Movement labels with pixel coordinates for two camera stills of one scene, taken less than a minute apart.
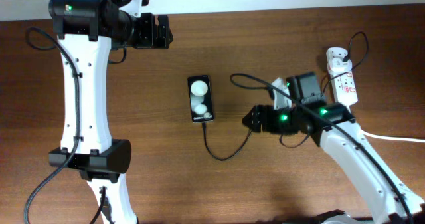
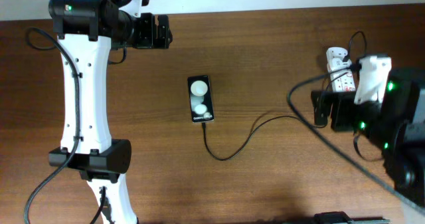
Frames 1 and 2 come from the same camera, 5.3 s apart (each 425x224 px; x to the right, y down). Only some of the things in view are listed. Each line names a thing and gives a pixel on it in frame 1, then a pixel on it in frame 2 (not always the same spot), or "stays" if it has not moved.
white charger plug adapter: (338, 66) stays
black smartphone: (200, 99) stays
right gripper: (265, 123) to (342, 101)
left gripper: (147, 40) stays
